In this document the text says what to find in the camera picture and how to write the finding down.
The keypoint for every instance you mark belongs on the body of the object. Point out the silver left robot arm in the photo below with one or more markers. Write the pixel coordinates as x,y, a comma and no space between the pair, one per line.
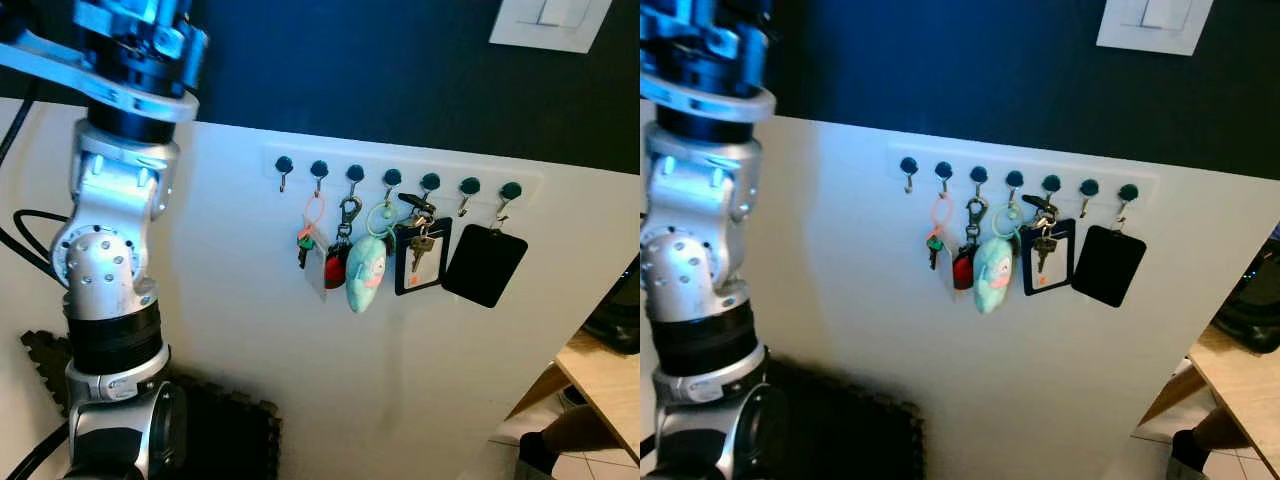
690,250
105,250

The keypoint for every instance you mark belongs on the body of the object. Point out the blue card holder with keys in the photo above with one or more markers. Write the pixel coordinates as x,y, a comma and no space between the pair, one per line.
1028,272
402,270

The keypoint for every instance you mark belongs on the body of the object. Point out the dark knob metal hook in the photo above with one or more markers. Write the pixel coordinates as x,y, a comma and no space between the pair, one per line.
943,169
430,182
1089,187
469,186
511,190
1128,192
355,172
284,164
1051,183
392,177
978,174
319,168
908,164
1014,178

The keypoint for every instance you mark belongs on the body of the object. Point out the white key hook rack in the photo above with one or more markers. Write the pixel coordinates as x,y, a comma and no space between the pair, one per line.
925,182
300,180

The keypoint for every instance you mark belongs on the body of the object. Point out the red key fob with carabiner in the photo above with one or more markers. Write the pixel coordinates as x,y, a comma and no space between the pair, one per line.
336,268
963,270

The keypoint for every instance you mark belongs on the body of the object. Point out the white board panel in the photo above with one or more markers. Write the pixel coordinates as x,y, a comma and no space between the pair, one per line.
250,330
1050,380

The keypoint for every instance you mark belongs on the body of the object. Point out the black card holder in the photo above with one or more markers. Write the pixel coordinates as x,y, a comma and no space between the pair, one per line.
485,265
1108,265

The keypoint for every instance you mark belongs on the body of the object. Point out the black foam puzzle mat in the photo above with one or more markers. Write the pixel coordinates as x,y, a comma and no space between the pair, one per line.
230,430
850,430

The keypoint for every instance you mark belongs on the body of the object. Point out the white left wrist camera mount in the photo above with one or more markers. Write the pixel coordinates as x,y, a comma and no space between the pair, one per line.
720,103
130,100

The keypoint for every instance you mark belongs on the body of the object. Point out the white light switch plate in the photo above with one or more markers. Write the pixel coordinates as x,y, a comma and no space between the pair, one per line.
550,25
1155,25

